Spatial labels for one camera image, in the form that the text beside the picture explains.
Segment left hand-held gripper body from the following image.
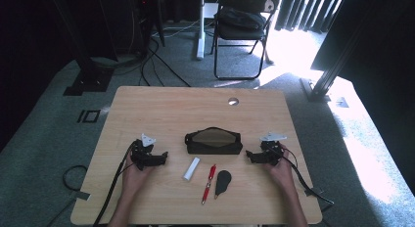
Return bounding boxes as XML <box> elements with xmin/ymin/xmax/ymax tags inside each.
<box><xmin>130</xmin><ymin>132</ymin><xmax>159</xmax><ymax>171</ymax></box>

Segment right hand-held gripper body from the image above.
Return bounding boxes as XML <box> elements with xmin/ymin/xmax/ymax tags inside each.
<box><xmin>258</xmin><ymin>132</ymin><xmax>289</xmax><ymax>166</ymax></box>

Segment white rectangular eraser box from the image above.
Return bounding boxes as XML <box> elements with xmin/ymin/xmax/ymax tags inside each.
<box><xmin>182</xmin><ymin>156</ymin><xmax>202</xmax><ymax>182</ymax></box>

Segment black teardrop-shaped tool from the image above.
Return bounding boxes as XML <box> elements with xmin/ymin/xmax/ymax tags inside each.
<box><xmin>213</xmin><ymin>169</ymin><xmax>233</xmax><ymax>201</ymax></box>

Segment black pencil case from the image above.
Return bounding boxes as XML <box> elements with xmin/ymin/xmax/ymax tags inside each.
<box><xmin>184</xmin><ymin>126</ymin><xmax>244</xmax><ymax>156</ymax></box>

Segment red pen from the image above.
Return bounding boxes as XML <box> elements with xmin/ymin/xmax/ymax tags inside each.
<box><xmin>201</xmin><ymin>163</ymin><xmax>217</xmax><ymax>205</ymax></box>

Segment person's right hand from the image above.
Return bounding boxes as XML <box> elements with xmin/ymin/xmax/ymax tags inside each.
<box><xmin>263</xmin><ymin>143</ymin><xmax>297</xmax><ymax>192</ymax></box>

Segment person's left hand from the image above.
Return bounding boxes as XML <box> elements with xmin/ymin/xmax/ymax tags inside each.
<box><xmin>121</xmin><ymin>152</ymin><xmax>155</xmax><ymax>196</ymax></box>

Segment grey tape piece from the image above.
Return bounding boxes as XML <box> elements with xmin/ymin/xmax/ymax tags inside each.
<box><xmin>304</xmin><ymin>187</ymin><xmax>325</xmax><ymax>198</ymax></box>

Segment grey tape strip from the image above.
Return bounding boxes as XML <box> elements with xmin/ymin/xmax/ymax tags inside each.
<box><xmin>71</xmin><ymin>190</ymin><xmax>91</xmax><ymax>202</ymax></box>

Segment black folding chair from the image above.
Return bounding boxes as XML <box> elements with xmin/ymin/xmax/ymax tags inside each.
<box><xmin>209</xmin><ymin>0</ymin><xmax>282</xmax><ymax>81</ymax></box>

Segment white desk leg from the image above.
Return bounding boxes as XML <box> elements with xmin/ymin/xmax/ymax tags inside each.
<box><xmin>195</xmin><ymin>0</ymin><xmax>208</xmax><ymax>61</ymax></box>

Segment black computer tower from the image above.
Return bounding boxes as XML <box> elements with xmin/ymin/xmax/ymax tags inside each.
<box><xmin>132</xmin><ymin>0</ymin><xmax>165</xmax><ymax>57</ymax></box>

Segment black bag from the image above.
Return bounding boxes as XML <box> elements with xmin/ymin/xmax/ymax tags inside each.
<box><xmin>216</xmin><ymin>6</ymin><xmax>267</xmax><ymax>31</ymax></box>

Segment dark curtain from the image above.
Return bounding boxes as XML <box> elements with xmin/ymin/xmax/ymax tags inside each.
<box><xmin>273</xmin><ymin>0</ymin><xmax>347</xmax><ymax>34</ymax></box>

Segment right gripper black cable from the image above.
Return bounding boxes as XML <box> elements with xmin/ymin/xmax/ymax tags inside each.
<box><xmin>277</xmin><ymin>146</ymin><xmax>336</xmax><ymax>205</ymax></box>

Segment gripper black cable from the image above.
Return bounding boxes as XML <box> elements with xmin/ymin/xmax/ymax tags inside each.
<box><xmin>277</xmin><ymin>146</ymin><xmax>336</xmax><ymax>205</ymax></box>
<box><xmin>92</xmin><ymin>140</ymin><xmax>139</xmax><ymax>227</ymax></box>

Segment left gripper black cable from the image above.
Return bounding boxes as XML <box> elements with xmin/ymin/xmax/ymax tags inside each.
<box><xmin>92</xmin><ymin>140</ymin><xmax>139</xmax><ymax>227</ymax></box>

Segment black floor cables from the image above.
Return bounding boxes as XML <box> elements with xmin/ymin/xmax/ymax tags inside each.
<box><xmin>138</xmin><ymin>35</ymin><xmax>193</xmax><ymax>88</ymax></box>

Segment black stand with base plate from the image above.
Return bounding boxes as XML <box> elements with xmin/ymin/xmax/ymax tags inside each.
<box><xmin>48</xmin><ymin>0</ymin><xmax>115</xmax><ymax>98</ymax></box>

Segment black metal frame stand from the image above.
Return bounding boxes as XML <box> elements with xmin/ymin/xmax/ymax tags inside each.
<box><xmin>299</xmin><ymin>11</ymin><xmax>371</xmax><ymax>104</ymax></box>

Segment white floor cable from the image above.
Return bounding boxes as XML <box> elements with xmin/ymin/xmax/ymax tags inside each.
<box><xmin>151</xmin><ymin>19</ymin><xmax>201</xmax><ymax>39</ymax></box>

